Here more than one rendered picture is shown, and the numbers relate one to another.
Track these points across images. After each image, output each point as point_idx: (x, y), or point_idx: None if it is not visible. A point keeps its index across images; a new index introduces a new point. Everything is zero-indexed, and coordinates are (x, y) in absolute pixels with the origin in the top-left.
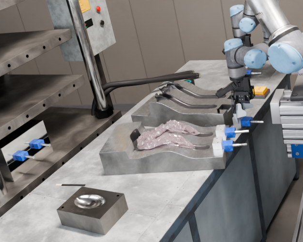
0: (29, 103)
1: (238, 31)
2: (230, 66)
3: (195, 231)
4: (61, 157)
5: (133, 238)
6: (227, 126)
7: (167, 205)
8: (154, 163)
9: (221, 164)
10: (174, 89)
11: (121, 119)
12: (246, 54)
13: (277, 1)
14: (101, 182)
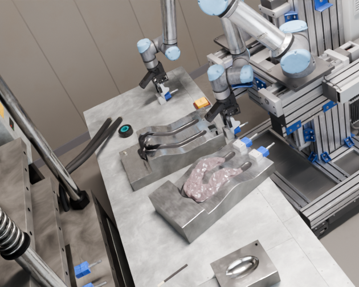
0: (46, 237)
1: (153, 62)
2: (221, 90)
3: None
4: (109, 263)
5: (306, 263)
6: (233, 140)
7: (284, 224)
8: (228, 203)
9: (273, 168)
10: (150, 138)
11: (112, 194)
12: (240, 73)
13: None
14: (198, 250)
